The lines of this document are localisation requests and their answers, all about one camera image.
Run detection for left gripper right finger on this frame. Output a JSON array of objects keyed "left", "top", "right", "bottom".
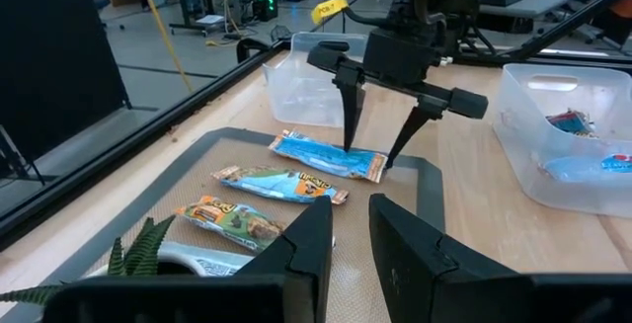
[{"left": 368, "top": 193, "right": 535, "bottom": 323}]

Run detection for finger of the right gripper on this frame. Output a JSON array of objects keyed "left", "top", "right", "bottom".
[
  {"left": 332, "top": 62, "right": 367, "bottom": 153},
  {"left": 384, "top": 94, "right": 446, "bottom": 170}
]

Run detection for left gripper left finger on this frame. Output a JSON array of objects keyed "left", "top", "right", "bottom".
[{"left": 235, "top": 195, "right": 335, "bottom": 323}]

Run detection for blue granola bar orange ends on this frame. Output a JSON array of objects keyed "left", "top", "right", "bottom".
[{"left": 268, "top": 128, "right": 390, "bottom": 185}]

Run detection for light blue orange granola bar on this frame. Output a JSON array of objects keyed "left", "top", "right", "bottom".
[{"left": 210, "top": 164, "right": 351, "bottom": 206}]

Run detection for silver blue granola bar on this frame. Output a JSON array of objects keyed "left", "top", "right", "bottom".
[{"left": 158, "top": 241, "right": 256, "bottom": 279}]

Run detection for green orange granola bar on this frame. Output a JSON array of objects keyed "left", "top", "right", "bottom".
[{"left": 174, "top": 195, "right": 288, "bottom": 255}]

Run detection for red green granola bar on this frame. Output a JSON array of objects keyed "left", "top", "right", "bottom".
[{"left": 546, "top": 109, "right": 596, "bottom": 137}]

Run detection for blue granola bar red end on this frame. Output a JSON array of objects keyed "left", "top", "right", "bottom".
[{"left": 542, "top": 153, "right": 632, "bottom": 186}]

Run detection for clear plastic bin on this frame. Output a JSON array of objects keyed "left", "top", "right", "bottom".
[
  {"left": 492, "top": 62, "right": 632, "bottom": 219},
  {"left": 262, "top": 31, "right": 370, "bottom": 129}
]

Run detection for grey silicone baking mat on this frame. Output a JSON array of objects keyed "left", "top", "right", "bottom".
[{"left": 0, "top": 125, "right": 446, "bottom": 323}]

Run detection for black computer green lights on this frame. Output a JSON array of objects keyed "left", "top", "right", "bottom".
[{"left": 249, "top": 0, "right": 280, "bottom": 23}]

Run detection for grey desk top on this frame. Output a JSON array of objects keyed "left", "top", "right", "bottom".
[{"left": 477, "top": 0, "right": 588, "bottom": 21}]

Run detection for small plant in white pot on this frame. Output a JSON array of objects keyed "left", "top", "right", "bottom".
[{"left": 0, "top": 215, "right": 198, "bottom": 305}]

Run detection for black desk support beam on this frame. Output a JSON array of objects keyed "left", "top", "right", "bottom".
[{"left": 503, "top": 0, "right": 632, "bottom": 63}]

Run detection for black partition panel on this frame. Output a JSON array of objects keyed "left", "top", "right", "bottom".
[{"left": 0, "top": 0, "right": 133, "bottom": 201}]

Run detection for yellow cable tag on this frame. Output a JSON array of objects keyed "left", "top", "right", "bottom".
[{"left": 310, "top": 0, "right": 351, "bottom": 26}]

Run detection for yellow floor cable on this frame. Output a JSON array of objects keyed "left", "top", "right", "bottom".
[{"left": 133, "top": 0, "right": 195, "bottom": 93}]

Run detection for black aluminium table frame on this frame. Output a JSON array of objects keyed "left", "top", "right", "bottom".
[{"left": 0, "top": 26, "right": 632, "bottom": 253}]

